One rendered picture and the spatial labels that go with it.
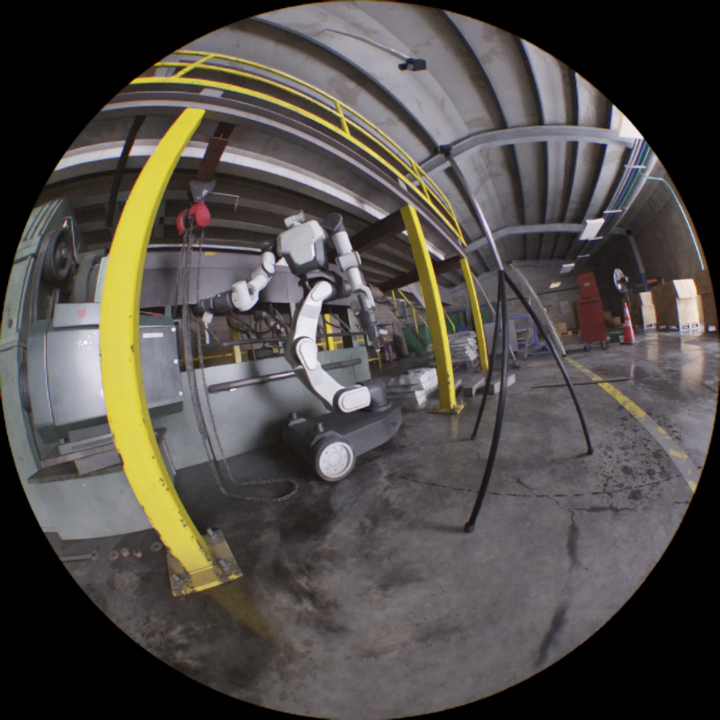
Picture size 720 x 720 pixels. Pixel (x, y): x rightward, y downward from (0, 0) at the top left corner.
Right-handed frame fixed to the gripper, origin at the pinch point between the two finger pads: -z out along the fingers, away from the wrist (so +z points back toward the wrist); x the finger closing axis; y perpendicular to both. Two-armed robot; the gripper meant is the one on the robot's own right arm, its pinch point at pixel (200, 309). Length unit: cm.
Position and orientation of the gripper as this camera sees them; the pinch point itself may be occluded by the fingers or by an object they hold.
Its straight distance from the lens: 107.7
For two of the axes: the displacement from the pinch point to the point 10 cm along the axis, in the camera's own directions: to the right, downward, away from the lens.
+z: 9.8, -1.6, 0.9
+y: -1.6, -9.9, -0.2
